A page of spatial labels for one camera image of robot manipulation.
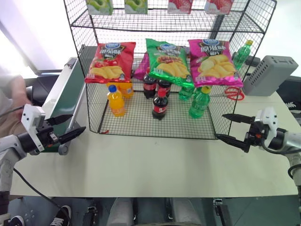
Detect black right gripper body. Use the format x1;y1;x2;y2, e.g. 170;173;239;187
242;116;266;153

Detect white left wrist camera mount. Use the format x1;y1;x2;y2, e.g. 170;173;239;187
21;104;47;152

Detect purple potato chip bag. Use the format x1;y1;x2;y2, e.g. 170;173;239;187
133;53;150;81

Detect red potato chip bag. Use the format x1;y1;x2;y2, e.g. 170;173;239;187
84;41;137;84

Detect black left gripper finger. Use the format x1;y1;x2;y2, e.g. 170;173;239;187
46;114;74;126
57;126;87;145

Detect black wire grid rack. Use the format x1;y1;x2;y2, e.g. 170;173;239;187
63;0;277;141

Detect grey vented plastic box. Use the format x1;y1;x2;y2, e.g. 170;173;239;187
242;55;299;97

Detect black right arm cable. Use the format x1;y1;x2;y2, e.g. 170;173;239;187
260;135;301;156

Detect green apple drink carton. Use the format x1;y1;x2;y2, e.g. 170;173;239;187
86;0;113;16
124;0;149;15

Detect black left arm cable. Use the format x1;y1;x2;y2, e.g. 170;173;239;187
0;105;71;226

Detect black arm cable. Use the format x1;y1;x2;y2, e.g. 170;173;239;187
260;135;301;156
0;105;71;226

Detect black and white sneaker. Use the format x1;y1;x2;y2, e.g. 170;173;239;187
8;215;25;226
48;204;72;226

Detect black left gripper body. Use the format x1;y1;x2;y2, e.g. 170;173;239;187
36;117;64;148

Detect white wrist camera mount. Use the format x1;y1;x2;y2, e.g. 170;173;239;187
254;107;278;145
21;104;47;152

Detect magenta potato chip bag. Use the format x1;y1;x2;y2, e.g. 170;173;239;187
187;38;244;88

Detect orange soda bottle blue cap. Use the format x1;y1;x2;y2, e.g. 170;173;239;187
107;85;126;118

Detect green conveyor belt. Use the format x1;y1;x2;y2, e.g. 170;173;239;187
39;57;87;156

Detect green potato chip bag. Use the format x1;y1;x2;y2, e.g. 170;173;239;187
145;38;195;89

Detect red strawberry drink carton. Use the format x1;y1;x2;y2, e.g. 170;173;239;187
204;0;235;15
167;0;192;14

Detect red handled scissors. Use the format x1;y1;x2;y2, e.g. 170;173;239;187
224;86;246;101

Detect person in white shirt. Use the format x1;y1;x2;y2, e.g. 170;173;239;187
0;64;31;139

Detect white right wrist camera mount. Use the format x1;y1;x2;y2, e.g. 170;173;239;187
254;107;278;145

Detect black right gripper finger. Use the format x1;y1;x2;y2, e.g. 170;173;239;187
215;134;250;153
222;113;256;123

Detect cola bottle red cap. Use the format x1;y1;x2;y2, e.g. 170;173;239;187
157;79;172;98
143;67;158;99
151;90;169;121

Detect green soda bottle yellow cap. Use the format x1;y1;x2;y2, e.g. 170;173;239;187
232;40;253;70
178;86;195;102
189;86;212;119

